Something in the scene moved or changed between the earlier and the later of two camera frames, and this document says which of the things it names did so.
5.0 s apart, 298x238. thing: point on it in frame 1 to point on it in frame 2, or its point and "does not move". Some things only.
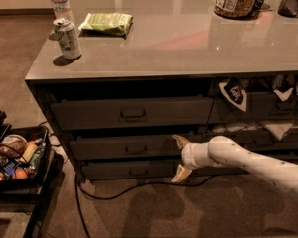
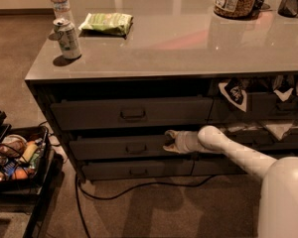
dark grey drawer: x=131 y=147 does not move
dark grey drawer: x=111 y=113 does not move
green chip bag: x=107 y=24 does not move
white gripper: x=188 y=156 to x=181 y=142
